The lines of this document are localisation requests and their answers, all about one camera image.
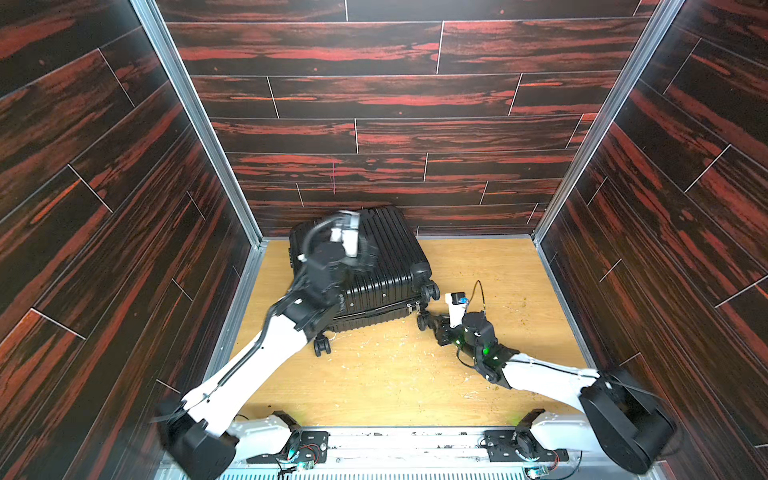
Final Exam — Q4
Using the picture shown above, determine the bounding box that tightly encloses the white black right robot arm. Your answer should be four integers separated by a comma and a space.
417, 312, 677, 479

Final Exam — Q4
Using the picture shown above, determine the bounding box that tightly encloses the aluminium left floor rail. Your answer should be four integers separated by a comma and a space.
203, 240, 269, 380

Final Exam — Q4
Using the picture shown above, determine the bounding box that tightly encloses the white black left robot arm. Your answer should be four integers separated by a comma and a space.
154, 236, 378, 479

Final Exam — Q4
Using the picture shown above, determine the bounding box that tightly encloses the aluminium left corner post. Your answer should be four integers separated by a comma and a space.
130, 0, 265, 246

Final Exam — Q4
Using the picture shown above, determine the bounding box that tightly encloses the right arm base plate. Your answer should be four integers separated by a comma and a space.
480, 430, 556, 463

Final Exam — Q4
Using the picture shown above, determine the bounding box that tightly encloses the aluminium front frame rail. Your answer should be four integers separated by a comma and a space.
221, 427, 620, 479

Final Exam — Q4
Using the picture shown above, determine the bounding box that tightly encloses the aluminium corner post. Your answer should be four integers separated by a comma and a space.
532, 0, 686, 244
130, 0, 265, 246

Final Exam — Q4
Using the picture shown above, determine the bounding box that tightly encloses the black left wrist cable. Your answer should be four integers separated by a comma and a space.
298, 212, 349, 265

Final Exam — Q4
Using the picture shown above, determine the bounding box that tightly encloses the black hard-shell suitcase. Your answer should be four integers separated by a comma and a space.
276, 206, 440, 357

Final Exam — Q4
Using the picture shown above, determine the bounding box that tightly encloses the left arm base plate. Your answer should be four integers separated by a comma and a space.
246, 430, 330, 464

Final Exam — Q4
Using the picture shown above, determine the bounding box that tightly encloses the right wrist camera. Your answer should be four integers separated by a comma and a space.
445, 292, 469, 328

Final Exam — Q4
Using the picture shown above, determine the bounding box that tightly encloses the aluminium right corner post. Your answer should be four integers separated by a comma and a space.
532, 0, 686, 244

